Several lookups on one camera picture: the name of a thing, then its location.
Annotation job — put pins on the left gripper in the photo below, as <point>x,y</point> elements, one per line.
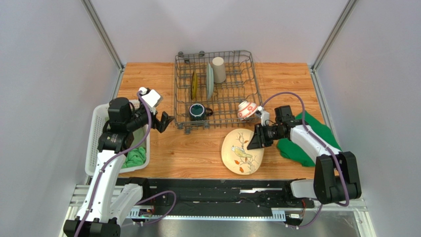
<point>161,125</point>

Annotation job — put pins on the olive green folded cloth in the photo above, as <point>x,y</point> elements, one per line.
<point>137,137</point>

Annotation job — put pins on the left aluminium frame post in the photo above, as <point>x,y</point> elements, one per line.
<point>92,13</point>

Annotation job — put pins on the white red patterned bowl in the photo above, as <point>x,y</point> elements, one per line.
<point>246,109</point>

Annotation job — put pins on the aluminium frame post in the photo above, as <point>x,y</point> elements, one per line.
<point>340,22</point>
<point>92,13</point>

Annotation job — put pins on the yellow patterned plate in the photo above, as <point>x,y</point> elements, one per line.
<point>194,85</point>

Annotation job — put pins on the beige upside-down cup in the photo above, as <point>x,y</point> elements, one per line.
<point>219,72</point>

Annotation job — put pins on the light blue flower plate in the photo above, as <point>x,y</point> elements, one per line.
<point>210,81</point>

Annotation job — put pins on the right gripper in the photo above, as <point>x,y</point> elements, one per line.
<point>261,136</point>

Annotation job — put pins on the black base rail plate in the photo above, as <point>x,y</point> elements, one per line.
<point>217,197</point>

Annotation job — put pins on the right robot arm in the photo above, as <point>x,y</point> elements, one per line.
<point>336,178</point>

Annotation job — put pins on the right aluminium frame post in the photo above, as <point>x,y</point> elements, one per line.
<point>340,22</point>

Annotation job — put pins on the grey wire dish rack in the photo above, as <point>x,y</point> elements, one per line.
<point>241,84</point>

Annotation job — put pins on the bright green crumpled cloth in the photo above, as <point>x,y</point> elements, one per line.
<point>134,158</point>

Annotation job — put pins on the green cloth on table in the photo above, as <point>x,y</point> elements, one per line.
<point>292,151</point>

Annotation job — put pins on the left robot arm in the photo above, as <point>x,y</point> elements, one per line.
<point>99,215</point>

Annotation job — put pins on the dark green mug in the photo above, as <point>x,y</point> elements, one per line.
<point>198,112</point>

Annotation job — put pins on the white plastic basket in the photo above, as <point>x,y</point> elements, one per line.
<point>99,117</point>

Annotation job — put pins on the cream bird plate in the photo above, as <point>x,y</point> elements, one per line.
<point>235,155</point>

